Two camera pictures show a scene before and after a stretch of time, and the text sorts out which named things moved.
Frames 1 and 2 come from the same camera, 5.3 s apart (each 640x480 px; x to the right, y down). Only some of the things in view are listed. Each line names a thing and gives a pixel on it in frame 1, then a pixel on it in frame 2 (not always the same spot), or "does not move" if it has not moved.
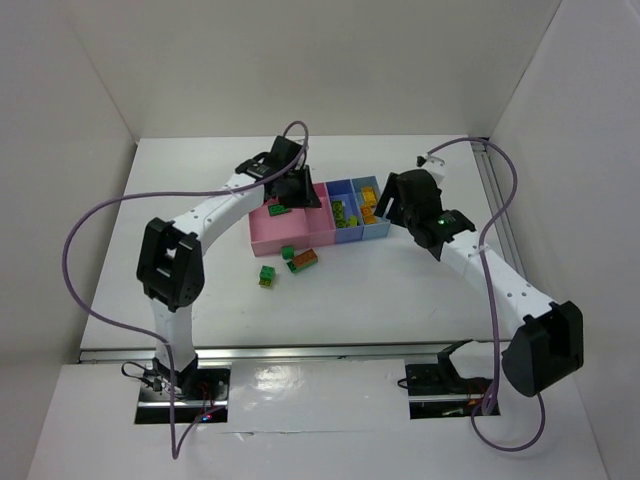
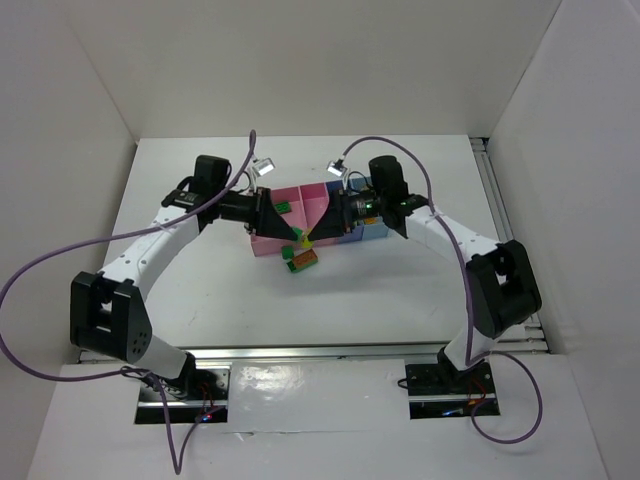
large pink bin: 269,234 does not move
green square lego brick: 267,273 -> 298,233
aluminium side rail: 494,193 does not move
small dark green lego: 288,252 does not move
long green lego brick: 276,209 does not move
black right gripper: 391,201 -> 341,211
